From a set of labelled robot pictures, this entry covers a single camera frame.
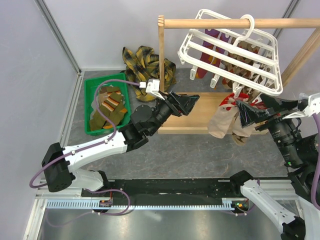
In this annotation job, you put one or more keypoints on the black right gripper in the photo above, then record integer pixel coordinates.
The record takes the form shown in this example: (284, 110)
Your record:
(275, 107)

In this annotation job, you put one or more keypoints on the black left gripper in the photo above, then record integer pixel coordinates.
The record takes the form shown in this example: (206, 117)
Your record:
(172, 101)

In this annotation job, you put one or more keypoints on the beige red snowman sock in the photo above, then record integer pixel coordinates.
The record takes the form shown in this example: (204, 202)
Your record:
(221, 120)

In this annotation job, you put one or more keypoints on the beige brown argyle sock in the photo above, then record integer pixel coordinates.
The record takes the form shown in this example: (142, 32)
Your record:
(240, 138)

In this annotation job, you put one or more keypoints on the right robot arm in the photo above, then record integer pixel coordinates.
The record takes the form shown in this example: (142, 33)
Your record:
(292, 204)

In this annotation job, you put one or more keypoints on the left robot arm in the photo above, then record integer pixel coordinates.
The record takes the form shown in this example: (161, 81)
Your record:
(63, 165)

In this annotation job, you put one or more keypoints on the wooden hanger stand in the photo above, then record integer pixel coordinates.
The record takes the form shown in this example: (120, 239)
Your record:
(196, 122)

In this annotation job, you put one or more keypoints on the white hanger clip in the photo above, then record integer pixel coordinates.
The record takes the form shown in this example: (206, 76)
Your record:
(236, 89)

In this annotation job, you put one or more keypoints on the white plastic sock hanger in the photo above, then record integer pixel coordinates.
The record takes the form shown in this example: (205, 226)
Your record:
(207, 49)

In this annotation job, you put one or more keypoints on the brown white striped sock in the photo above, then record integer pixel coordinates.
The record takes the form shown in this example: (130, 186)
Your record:
(262, 80)

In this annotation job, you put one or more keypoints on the yellow plaid cloth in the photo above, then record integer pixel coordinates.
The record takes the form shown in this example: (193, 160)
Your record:
(144, 64)

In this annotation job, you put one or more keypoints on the olive brown patterned sock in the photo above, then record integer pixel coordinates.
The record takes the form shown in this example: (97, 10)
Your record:
(111, 102)

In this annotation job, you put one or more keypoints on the aluminium corner profile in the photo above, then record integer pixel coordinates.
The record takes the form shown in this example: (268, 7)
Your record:
(58, 34)

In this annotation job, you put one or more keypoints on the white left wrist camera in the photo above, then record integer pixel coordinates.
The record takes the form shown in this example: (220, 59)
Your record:
(152, 88)

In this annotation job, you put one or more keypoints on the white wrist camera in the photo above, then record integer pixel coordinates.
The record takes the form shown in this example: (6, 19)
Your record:
(307, 105)
(152, 88)

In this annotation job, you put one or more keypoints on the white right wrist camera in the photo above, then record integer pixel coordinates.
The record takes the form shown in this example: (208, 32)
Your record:
(307, 105)

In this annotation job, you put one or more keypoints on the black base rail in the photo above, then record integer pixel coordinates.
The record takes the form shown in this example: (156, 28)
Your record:
(177, 190)

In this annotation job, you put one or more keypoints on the white slotted cable duct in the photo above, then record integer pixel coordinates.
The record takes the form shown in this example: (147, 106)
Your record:
(95, 204)

